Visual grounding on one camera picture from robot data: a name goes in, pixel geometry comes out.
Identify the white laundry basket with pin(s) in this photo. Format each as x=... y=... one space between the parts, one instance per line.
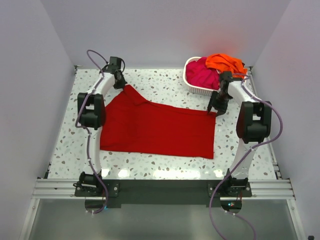
x=196 y=89

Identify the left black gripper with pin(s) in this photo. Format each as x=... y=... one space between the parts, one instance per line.
x=119 y=85

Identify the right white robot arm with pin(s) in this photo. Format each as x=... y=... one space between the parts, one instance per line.
x=252 y=127

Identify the magenta t shirt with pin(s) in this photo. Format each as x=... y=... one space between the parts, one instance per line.
x=197 y=74

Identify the aluminium frame rail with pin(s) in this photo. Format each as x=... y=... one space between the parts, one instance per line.
x=278 y=189

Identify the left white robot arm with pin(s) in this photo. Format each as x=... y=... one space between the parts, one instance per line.
x=91 y=114

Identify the orange t shirt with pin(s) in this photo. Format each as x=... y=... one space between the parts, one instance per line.
x=225 y=63

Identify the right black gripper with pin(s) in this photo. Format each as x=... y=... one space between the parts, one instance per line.
x=220 y=108

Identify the red t shirt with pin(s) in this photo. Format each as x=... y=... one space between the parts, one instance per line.
x=136 y=125

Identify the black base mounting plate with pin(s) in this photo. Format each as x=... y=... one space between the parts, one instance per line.
x=135 y=199

